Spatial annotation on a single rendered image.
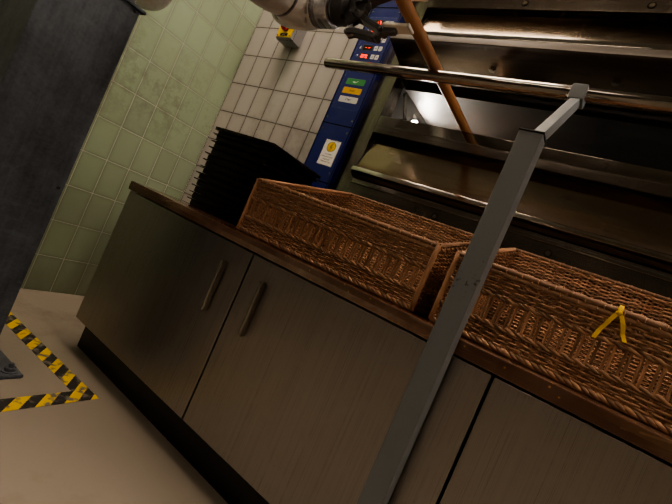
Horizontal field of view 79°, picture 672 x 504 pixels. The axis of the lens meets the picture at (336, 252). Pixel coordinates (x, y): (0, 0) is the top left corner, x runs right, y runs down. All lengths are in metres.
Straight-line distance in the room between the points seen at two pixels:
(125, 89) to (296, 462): 1.58
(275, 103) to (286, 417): 1.44
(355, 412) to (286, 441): 0.18
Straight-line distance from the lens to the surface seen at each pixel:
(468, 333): 0.83
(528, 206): 1.36
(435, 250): 0.86
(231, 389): 1.04
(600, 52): 1.40
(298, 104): 1.91
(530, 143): 0.78
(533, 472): 0.78
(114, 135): 1.99
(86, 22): 1.24
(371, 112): 1.69
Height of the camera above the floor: 0.63
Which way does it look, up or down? level
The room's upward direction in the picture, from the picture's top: 24 degrees clockwise
